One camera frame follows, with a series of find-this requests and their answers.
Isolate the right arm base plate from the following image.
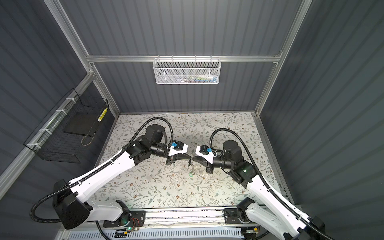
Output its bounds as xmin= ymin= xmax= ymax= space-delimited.
xmin=222 ymin=208 xmax=259 ymax=227

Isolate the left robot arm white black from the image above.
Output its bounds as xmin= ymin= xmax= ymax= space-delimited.
xmin=53 ymin=124 xmax=190 ymax=230

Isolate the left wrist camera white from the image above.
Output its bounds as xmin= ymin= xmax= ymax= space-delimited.
xmin=168 ymin=141 xmax=188 ymax=157

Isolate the white slotted cable duct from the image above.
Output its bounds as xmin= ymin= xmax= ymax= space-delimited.
xmin=67 ymin=227 xmax=244 ymax=240

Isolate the black pad in basket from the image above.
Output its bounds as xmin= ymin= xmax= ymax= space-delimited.
xmin=63 ymin=113 xmax=101 ymax=137

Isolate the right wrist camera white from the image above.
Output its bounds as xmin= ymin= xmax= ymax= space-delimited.
xmin=196 ymin=145 xmax=215 ymax=164

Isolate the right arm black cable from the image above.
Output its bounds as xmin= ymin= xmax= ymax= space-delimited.
xmin=209 ymin=127 xmax=337 ymax=240

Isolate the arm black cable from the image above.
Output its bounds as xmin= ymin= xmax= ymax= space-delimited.
xmin=209 ymin=127 xmax=337 ymax=240
xmin=29 ymin=116 xmax=175 ymax=240

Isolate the floral table mat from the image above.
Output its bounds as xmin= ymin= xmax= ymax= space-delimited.
xmin=91 ymin=112 xmax=284 ymax=209

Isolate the yellow marker in basket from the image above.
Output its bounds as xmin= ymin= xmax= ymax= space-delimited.
xmin=97 ymin=107 xmax=109 ymax=122

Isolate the aluminium mounting rail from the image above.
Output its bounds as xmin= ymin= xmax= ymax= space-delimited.
xmin=62 ymin=205 xmax=306 ymax=231

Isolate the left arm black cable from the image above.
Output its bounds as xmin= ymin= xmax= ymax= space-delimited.
xmin=29 ymin=116 xmax=175 ymax=240

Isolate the white wire mesh basket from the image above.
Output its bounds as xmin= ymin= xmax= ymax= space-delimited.
xmin=153 ymin=58 xmax=222 ymax=85

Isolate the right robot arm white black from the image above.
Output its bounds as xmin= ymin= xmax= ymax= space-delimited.
xmin=192 ymin=140 xmax=325 ymax=240

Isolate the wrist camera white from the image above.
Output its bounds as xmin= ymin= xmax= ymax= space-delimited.
xmin=196 ymin=145 xmax=215 ymax=164
xmin=168 ymin=141 xmax=188 ymax=157

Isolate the black wire basket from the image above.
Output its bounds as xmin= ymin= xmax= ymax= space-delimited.
xmin=24 ymin=91 xmax=109 ymax=164

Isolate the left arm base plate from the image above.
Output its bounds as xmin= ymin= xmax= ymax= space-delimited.
xmin=103 ymin=211 xmax=146 ymax=229

